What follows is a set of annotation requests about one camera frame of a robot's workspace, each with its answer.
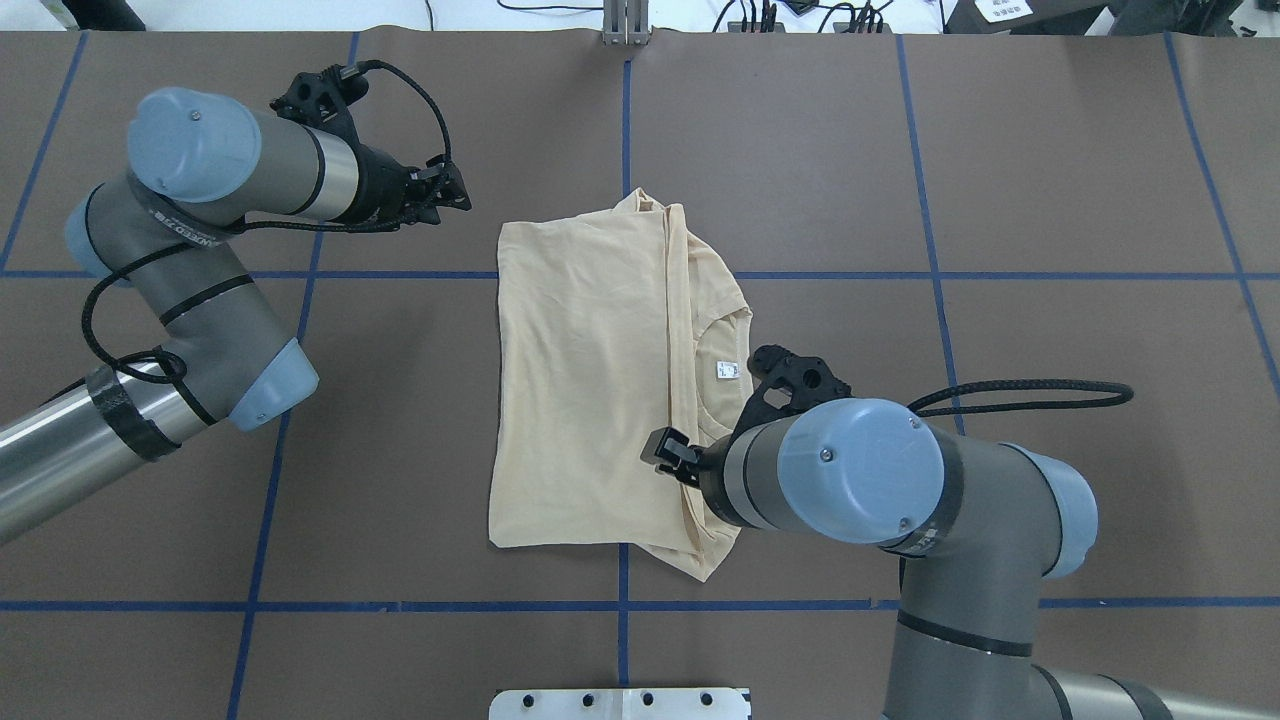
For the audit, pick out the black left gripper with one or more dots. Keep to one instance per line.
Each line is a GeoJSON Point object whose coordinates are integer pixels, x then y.
{"type": "Point", "coordinates": [381, 186]}

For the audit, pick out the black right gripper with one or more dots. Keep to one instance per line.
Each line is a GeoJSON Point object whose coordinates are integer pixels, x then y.
{"type": "Point", "coordinates": [676, 450]}

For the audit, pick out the beige long-sleeve printed shirt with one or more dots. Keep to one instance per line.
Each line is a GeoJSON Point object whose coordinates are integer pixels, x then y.
{"type": "Point", "coordinates": [613, 324]}

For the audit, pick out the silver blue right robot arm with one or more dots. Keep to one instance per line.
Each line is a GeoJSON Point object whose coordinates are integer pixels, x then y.
{"type": "Point", "coordinates": [979, 527]}

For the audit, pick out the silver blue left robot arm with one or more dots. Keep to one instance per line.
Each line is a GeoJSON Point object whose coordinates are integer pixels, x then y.
{"type": "Point", "coordinates": [184, 337]}

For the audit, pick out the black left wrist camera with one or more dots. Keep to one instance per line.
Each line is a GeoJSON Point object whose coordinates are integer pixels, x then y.
{"type": "Point", "coordinates": [321, 100]}

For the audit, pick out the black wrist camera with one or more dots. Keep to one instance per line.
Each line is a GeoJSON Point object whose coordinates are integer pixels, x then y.
{"type": "Point", "coordinates": [321, 100]}
{"type": "Point", "coordinates": [786, 385]}

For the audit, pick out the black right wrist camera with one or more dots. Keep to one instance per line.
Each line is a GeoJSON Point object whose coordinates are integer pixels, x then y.
{"type": "Point", "coordinates": [786, 385]}

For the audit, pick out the aluminium frame post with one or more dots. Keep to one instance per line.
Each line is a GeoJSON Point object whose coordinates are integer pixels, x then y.
{"type": "Point", "coordinates": [626, 23]}

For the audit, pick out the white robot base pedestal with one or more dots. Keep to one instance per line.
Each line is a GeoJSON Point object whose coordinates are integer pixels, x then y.
{"type": "Point", "coordinates": [623, 703]}

